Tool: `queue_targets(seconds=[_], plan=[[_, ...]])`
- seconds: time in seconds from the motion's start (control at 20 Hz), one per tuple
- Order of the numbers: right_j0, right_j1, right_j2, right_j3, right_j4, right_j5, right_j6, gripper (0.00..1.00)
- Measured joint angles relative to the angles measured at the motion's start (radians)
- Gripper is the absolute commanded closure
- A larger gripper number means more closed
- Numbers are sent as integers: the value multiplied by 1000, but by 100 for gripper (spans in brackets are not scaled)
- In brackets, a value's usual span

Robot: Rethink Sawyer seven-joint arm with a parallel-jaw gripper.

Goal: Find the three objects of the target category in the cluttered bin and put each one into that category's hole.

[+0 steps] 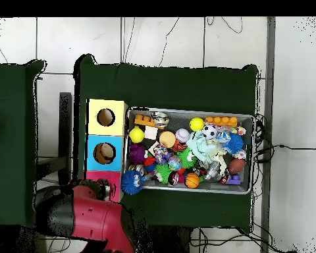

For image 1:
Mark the blue spiky monster toy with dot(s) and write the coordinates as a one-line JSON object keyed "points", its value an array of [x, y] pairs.
{"points": [[130, 182]]}

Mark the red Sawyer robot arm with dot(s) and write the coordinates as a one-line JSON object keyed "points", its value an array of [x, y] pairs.
{"points": [[94, 218]]}

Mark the clear mesh bin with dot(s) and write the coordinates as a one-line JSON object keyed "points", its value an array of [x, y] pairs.
{"points": [[179, 120]]}

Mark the wooden box with three holes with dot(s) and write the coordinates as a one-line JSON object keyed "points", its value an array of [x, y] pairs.
{"points": [[105, 126]]}

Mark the white baseball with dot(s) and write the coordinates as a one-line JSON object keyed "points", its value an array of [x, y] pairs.
{"points": [[182, 135]]}

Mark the purple spiky monster toy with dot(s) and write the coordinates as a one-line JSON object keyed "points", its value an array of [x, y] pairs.
{"points": [[136, 154]]}

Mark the plain yellow ball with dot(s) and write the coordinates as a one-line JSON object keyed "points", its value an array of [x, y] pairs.
{"points": [[196, 123]]}

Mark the mint green cloth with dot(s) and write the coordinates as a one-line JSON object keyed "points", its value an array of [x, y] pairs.
{"points": [[202, 147]]}

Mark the black and white soccer ball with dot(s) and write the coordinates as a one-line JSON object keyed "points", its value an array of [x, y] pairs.
{"points": [[209, 131]]}

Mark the orange basketball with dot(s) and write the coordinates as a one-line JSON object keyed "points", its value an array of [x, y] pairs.
{"points": [[191, 180]]}

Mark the dark green tablecloth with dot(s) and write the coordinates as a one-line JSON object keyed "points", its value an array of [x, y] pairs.
{"points": [[168, 87]]}

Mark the orange four-stud building block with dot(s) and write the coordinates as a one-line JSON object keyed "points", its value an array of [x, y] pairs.
{"points": [[221, 120]]}

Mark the blue spiky ball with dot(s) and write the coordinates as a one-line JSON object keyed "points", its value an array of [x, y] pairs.
{"points": [[234, 144]]}

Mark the brown football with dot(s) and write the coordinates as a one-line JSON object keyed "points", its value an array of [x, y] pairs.
{"points": [[236, 166]]}

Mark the black stand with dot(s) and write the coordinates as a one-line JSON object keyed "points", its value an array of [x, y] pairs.
{"points": [[65, 131]]}

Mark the side table with green cloth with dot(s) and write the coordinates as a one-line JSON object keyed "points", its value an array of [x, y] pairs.
{"points": [[10, 145]]}

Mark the grey floor rail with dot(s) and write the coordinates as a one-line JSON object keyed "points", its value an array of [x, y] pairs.
{"points": [[270, 79]]}

